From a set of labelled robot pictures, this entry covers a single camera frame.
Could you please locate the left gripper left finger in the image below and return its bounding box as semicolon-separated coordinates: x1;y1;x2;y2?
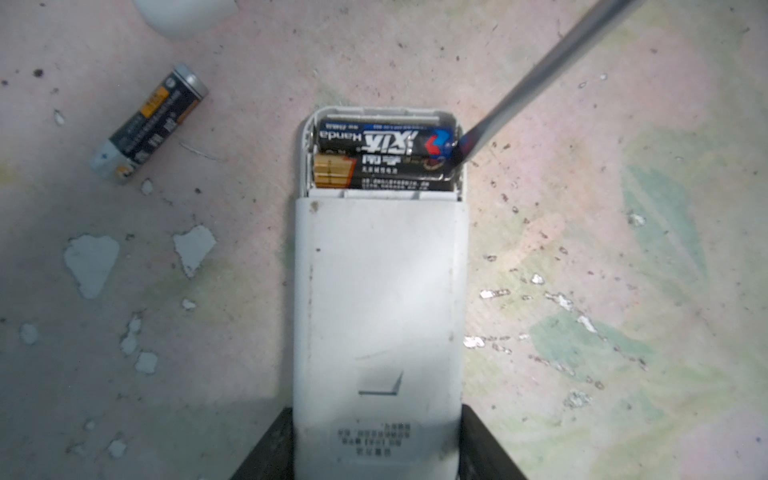
230;407;294;480

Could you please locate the white battery cover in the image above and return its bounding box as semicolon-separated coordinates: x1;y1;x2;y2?
133;0;239;40

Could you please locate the small dark battery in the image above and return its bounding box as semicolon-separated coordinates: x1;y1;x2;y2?
90;64;208;184

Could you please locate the black blue Handa battery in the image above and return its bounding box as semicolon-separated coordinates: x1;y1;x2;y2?
316;120;456;159

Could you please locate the black gold battery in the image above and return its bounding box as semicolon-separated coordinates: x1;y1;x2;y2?
311;153;459;191

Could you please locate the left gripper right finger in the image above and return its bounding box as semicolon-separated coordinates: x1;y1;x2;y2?
458;404;527;480

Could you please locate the orange handled screwdriver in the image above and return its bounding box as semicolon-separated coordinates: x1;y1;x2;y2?
446;0;641;170

